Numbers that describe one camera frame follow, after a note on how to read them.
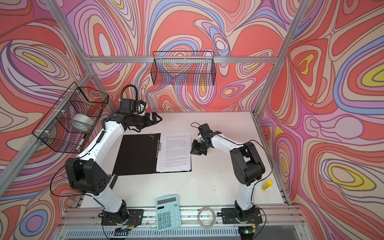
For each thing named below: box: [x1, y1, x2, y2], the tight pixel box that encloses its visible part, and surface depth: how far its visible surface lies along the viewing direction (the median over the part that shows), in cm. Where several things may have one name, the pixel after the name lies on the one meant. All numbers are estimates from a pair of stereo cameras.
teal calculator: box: [155, 195, 182, 232], surface depth 75 cm
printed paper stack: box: [156, 132, 192, 173], surface depth 98 cm
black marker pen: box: [75, 134, 87, 152], surface depth 74 cm
